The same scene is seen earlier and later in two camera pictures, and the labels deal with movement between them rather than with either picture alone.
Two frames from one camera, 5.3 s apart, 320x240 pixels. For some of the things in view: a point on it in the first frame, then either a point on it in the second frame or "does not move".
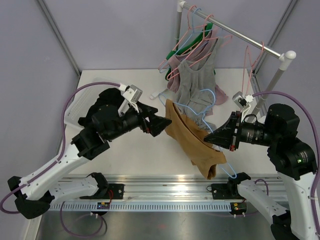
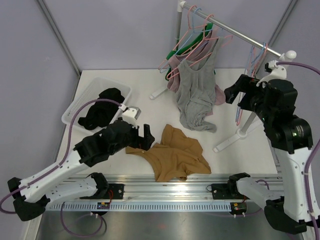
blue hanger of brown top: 208,126 → 251,61
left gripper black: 156,123 → 148,138
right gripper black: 225,135 → 231,92
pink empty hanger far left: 189,28 does not move
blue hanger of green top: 192,33 does not move
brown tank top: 189,134 → 177,157
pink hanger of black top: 252,65 → 264,46
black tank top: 109,99 does not move
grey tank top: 196,88 does not move
